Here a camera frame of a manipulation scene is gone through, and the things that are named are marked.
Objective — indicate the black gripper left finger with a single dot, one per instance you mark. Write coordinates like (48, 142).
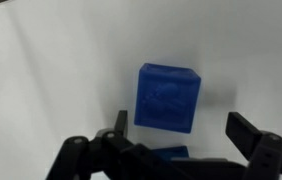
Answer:
(81, 156)

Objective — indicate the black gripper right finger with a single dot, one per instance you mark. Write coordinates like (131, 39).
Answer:
(264, 151)

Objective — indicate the neon blue block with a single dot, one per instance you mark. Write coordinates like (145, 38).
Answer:
(167, 100)

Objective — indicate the navy blue block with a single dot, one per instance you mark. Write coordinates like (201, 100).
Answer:
(171, 152)

